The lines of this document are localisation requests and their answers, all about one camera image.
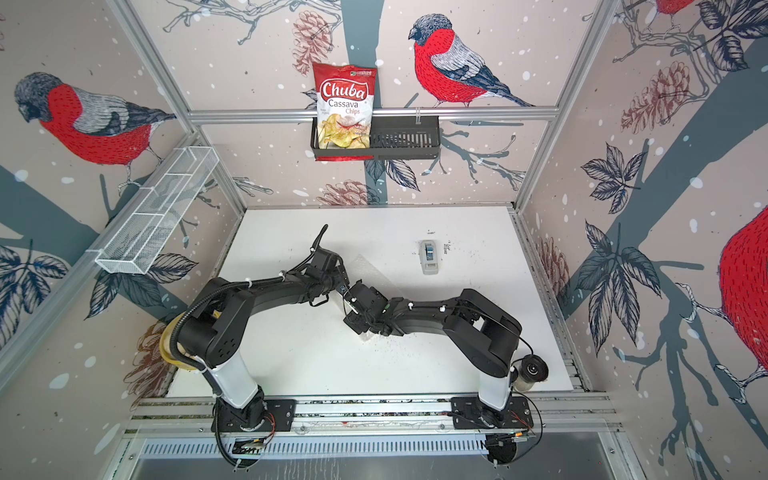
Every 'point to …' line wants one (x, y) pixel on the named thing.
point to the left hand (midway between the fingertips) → (343, 271)
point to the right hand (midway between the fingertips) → (359, 304)
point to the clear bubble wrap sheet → (360, 269)
